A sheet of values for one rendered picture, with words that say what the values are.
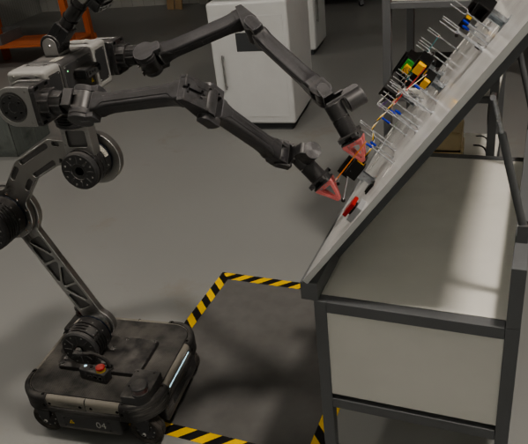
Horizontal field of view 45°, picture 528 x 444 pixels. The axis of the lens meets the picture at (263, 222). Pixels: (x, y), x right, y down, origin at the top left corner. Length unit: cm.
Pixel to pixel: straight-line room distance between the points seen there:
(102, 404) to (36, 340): 96
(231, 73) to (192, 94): 377
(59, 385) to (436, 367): 152
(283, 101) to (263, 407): 319
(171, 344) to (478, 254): 134
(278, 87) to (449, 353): 374
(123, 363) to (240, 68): 326
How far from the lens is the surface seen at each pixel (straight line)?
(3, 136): 601
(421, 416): 222
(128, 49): 239
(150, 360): 279
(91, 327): 278
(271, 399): 286
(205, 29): 233
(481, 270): 216
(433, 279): 211
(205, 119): 177
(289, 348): 309
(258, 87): 547
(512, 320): 192
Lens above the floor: 199
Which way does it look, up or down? 29 degrees down
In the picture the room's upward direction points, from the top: 7 degrees counter-clockwise
